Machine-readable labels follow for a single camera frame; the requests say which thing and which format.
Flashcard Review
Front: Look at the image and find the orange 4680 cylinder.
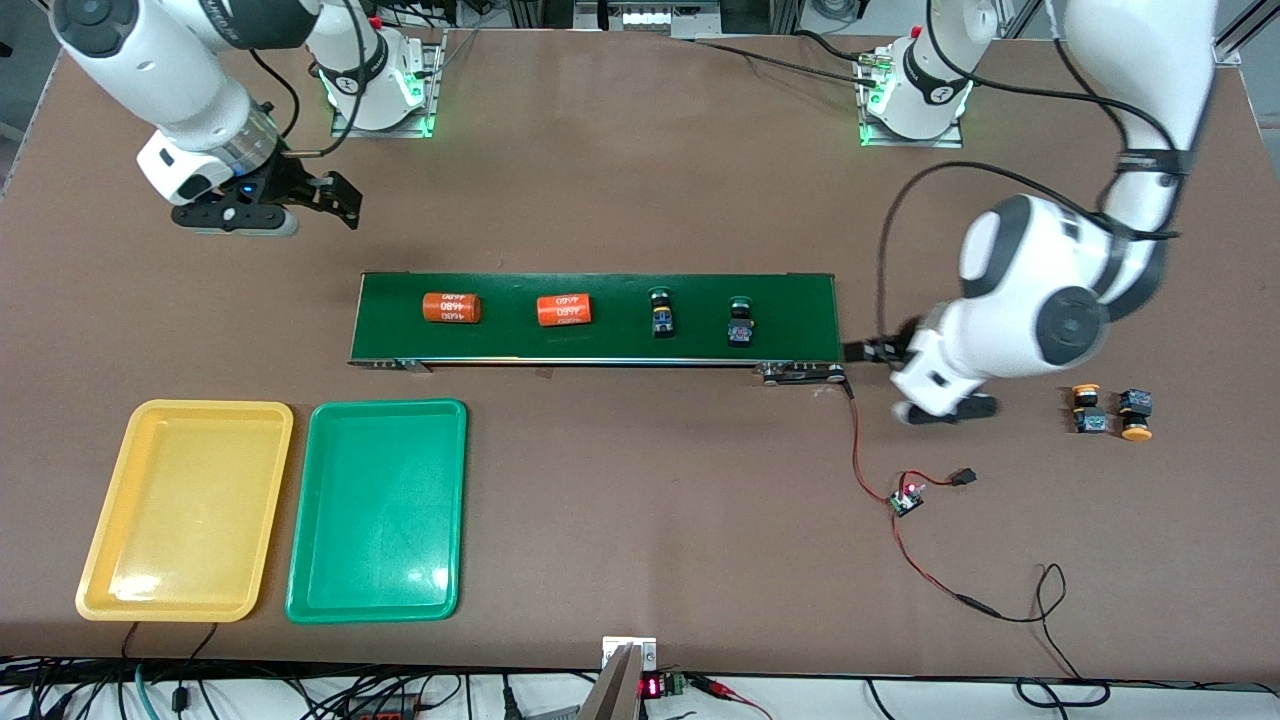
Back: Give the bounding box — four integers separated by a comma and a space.
536, 294, 594, 327
421, 292, 482, 325

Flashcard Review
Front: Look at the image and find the yellow push button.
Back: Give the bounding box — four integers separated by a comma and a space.
1117, 389, 1156, 442
1071, 384, 1109, 435

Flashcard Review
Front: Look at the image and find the green conveyor belt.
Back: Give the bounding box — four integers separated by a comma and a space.
347, 270, 852, 387

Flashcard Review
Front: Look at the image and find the red lead with black connector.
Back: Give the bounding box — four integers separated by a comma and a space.
900, 466, 978, 493

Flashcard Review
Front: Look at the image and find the green plastic tray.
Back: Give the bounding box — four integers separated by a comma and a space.
285, 398, 469, 625

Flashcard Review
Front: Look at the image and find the yellow plastic tray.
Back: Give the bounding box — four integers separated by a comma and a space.
76, 399, 295, 623

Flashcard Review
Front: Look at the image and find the white lit equipment box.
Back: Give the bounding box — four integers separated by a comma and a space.
573, 0, 723, 41

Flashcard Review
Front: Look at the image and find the red clip lead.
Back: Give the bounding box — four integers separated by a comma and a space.
690, 675, 773, 720

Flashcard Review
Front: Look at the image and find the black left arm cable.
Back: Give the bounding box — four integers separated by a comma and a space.
875, 0, 1181, 346

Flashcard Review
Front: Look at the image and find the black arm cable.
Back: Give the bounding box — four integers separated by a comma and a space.
250, 0, 363, 156
875, 0, 1181, 346

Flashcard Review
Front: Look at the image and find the red black motor wire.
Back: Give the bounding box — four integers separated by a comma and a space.
843, 378, 901, 503

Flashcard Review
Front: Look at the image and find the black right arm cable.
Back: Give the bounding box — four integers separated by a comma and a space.
250, 0, 363, 156

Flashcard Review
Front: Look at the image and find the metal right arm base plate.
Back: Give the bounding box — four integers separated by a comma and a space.
330, 28, 448, 139

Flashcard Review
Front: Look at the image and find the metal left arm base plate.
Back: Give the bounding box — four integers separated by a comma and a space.
858, 50, 966, 149

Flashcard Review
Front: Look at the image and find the black base power cable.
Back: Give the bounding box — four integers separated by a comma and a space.
690, 28, 886, 89

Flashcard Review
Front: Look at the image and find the silver mounting bracket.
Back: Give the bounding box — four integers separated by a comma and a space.
601, 636, 658, 673

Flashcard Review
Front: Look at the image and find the grey metal camera arm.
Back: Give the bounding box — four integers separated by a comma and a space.
575, 643, 643, 720

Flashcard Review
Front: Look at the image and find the aluminium frame profile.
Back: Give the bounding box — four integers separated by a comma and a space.
1212, 0, 1280, 69

